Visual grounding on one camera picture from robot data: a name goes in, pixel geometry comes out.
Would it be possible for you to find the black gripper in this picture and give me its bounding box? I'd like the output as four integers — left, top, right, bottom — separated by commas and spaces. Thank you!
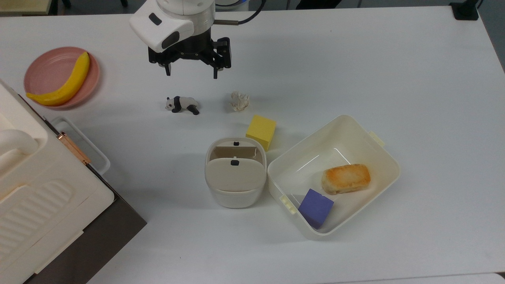
148, 32, 232, 79

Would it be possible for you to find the white paper ball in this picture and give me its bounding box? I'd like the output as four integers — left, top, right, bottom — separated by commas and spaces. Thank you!
230, 91, 251, 112

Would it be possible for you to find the small white trash bin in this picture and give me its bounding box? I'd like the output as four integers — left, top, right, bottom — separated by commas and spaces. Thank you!
204, 137, 267, 209

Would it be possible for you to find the black and white panda toy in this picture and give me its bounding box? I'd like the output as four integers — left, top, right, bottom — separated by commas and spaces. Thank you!
165, 96, 200, 116

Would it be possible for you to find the yellow foam cube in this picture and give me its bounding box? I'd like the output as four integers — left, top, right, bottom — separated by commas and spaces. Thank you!
245, 115, 277, 152

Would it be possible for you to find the yellow banana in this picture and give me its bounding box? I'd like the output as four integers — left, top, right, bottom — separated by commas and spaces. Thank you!
26, 52, 91, 107

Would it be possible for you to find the pink round plate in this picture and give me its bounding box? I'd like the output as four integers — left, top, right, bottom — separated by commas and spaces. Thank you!
24, 47, 101, 109

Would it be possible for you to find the copper latch bar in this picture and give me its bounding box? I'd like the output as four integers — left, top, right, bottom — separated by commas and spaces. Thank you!
57, 133, 92, 164

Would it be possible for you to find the white plastic container box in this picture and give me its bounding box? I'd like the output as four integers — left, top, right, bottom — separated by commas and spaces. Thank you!
267, 115, 401, 240

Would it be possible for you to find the wooden tabletop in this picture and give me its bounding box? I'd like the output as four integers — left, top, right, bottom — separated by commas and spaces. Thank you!
0, 0, 53, 17

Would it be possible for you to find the purple foam cube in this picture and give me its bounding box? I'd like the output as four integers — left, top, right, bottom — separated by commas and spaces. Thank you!
298, 189, 335, 230

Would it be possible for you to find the toasted bread piece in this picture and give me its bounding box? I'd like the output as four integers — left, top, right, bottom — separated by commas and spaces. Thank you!
321, 164, 372, 195

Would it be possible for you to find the white appliance with brown base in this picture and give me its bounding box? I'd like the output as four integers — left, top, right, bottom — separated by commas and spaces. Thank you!
0, 79, 147, 284

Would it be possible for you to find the black table clamp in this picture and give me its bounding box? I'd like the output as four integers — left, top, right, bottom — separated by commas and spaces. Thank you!
449, 0, 480, 21

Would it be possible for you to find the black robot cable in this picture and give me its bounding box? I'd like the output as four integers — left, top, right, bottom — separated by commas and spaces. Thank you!
214, 0, 267, 26

